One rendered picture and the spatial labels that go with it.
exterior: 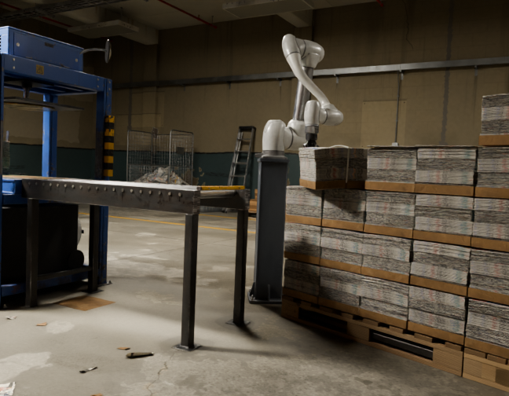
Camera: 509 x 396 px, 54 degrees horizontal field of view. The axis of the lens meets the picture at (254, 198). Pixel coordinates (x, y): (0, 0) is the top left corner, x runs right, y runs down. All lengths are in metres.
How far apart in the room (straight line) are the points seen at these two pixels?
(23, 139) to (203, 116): 4.15
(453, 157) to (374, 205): 0.49
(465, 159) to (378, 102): 7.39
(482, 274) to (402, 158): 0.68
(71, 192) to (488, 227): 2.22
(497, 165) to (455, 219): 0.31
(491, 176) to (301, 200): 1.12
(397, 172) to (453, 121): 6.88
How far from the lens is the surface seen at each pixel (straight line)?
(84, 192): 3.01
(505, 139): 2.43
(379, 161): 2.71
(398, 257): 2.65
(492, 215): 2.44
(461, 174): 2.49
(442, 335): 2.61
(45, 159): 4.36
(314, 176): 2.75
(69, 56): 3.89
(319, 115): 3.22
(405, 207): 2.63
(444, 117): 9.53
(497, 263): 2.45
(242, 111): 11.01
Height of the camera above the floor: 0.90
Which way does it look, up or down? 3 degrees down
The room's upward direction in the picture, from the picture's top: 2 degrees clockwise
